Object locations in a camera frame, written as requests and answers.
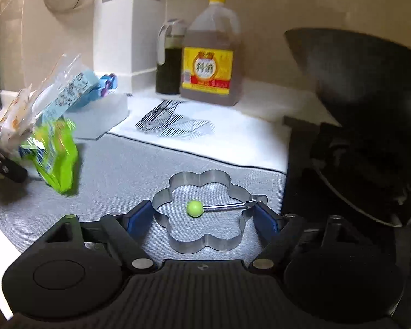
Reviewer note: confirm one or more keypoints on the amber cooking wine jug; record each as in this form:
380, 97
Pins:
209, 68

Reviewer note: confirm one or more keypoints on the dark sauce bottle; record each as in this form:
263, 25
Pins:
169, 68

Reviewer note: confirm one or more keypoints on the clear plastic bag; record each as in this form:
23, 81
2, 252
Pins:
20, 109

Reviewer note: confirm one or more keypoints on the grey mat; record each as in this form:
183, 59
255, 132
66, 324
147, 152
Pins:
123, 171

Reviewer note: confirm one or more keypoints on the green snack packet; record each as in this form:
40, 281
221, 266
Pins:
54, 157

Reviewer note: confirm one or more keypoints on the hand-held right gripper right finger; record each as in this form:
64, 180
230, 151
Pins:
266, 220

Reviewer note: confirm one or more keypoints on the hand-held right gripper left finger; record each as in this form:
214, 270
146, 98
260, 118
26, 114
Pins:
138, 216

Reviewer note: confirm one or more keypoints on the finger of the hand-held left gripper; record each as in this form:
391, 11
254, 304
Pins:
7, 168

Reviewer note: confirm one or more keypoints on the white cloth with striped pattern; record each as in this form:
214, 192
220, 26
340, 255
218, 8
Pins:
243, 137

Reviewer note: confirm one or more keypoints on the light blue floral box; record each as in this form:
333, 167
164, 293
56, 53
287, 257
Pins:
78, 89

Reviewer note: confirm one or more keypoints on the black stove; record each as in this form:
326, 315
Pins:
301, 178

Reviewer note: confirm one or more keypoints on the blue purple small packet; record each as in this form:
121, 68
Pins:
107, 84

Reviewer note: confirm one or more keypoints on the black wok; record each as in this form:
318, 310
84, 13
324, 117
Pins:
363, 75

